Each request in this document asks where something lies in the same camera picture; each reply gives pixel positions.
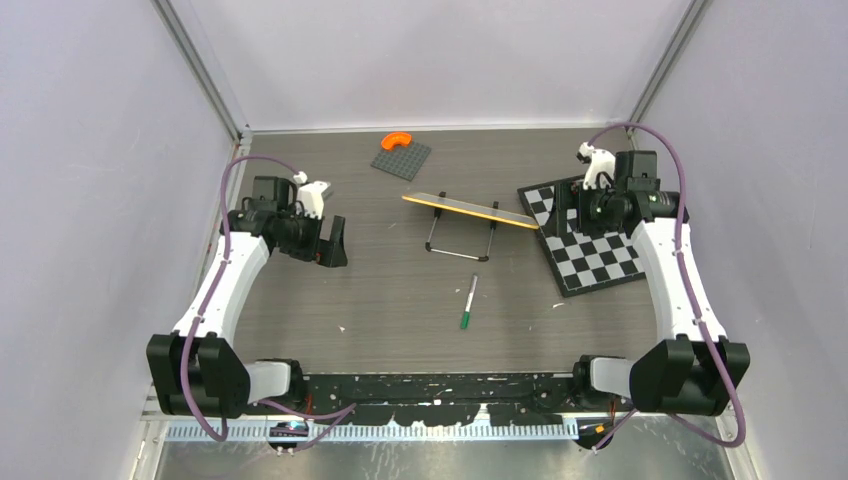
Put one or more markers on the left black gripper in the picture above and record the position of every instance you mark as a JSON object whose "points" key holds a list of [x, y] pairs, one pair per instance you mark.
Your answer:
{"points": [[329, 253]]}

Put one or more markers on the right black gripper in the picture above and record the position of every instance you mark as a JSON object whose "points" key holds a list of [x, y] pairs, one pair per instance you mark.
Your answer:
{"points": [[566, 197]]}

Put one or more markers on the yellow framed whiteboard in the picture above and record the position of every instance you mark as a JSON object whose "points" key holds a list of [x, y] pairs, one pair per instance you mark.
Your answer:
{"points": [[493, 214]]}

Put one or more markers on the green whiteboard marker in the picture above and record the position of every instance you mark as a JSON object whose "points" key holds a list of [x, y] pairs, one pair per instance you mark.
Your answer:
{"points": [[466, 316]]}

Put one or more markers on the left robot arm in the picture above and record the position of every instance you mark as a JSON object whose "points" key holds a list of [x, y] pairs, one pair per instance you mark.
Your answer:
{"points": [[194, 368]]}

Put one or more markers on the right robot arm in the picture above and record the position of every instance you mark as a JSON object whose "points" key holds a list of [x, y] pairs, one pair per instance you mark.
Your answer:
{"points": [[681, 373]]}

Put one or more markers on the black white checkerboard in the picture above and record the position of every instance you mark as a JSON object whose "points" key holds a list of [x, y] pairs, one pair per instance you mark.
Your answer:
{"points": [[581, 264]]}

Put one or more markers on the grey building baseplate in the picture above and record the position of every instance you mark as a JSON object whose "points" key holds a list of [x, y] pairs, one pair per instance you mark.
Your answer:
{"points": [[402, 161]]}

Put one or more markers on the orange curved block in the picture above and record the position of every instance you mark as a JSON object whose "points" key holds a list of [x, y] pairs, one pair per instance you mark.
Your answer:
{"points": [[395, 139]]}

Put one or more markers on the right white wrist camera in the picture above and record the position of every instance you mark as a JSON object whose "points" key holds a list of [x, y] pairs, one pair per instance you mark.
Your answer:
{"points": [[600, 165]]}

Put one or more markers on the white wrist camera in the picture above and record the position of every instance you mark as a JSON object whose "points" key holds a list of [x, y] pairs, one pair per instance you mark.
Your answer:
{"points": [[600, 165], [311, 195]]}

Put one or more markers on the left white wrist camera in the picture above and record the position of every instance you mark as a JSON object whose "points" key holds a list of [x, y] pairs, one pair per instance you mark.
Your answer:
{"points": [[311, 195]]}

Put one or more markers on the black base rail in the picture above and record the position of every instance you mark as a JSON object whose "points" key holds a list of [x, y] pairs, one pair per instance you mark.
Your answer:
{"points": [[440, 400]]}

